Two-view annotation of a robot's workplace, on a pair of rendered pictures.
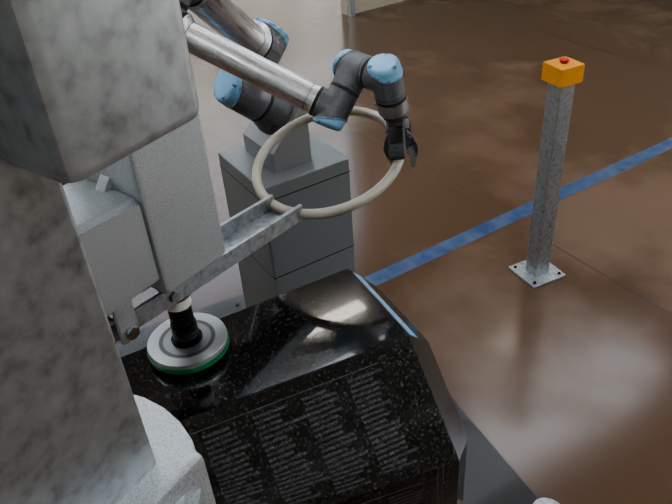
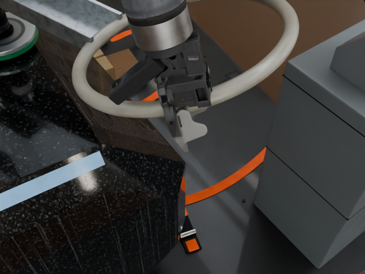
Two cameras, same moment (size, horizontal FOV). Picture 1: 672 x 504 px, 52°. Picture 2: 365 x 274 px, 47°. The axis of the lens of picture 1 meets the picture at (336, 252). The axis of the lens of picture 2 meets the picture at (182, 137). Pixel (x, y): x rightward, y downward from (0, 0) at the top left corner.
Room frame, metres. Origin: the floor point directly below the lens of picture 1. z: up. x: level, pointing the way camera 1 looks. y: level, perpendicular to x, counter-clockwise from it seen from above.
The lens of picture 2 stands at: (1.84, -0.74, 1.71)
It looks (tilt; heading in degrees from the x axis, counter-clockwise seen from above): 50 degrees down; 84
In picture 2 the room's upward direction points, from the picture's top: straight up
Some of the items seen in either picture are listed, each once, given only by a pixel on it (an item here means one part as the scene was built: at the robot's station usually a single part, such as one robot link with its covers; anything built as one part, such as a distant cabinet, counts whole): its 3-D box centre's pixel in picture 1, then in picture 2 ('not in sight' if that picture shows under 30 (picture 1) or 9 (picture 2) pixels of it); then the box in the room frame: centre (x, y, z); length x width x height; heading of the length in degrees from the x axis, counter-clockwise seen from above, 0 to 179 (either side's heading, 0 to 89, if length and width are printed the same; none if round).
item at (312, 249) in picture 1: (292, 240); (340, 154); (2.54, 0.19, 0.43); 0.50 x 0.50 x 0.85; 30
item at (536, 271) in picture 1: (549, 177); not in sight; (2.71, -0.99, 0.54); 0.20 x 0.20 x 1.09; 23
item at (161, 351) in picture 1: (187, 339); (0, 33); (1.39, 0.42, 0.91); 0.21 x 0.21 x 0.01
